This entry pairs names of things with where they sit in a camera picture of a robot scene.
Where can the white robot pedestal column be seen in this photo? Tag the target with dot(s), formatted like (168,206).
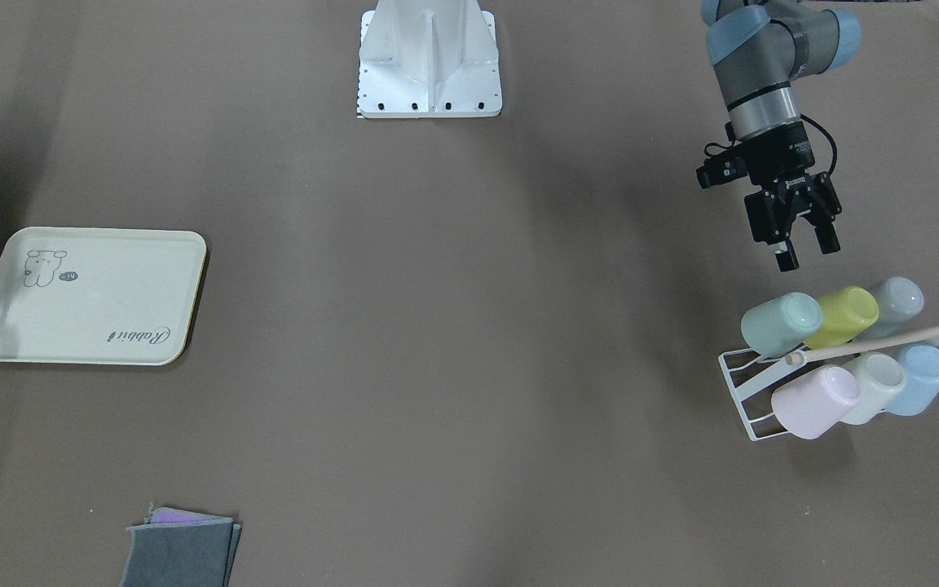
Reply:
(428,59)

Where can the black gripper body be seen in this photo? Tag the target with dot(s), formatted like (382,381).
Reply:
(781,155)

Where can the pink cup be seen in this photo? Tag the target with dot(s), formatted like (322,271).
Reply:
(813,403)

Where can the green cup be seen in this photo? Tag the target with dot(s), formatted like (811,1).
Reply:
(776,327)

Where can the white cup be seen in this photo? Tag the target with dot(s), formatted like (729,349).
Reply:
(880,379)

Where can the light blue cup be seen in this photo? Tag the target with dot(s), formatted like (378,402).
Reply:
(920,364)

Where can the grey folded cloth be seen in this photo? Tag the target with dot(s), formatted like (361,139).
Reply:
(174,547)

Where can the yellow cup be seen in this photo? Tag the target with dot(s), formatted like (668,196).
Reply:
(845,314)

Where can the white wire cup rack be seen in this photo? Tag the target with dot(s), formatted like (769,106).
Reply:
(751,378)

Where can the cream rectangular tray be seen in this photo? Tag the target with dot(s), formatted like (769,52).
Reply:
(78,295)

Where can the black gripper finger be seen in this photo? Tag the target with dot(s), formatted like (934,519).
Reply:
(821,207)
(770,218)

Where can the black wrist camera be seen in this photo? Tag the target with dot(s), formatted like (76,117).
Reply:
(720,169)

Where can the grey cup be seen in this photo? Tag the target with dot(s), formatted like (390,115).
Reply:
(899,300)

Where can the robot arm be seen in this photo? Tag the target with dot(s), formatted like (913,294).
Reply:
(757,50)

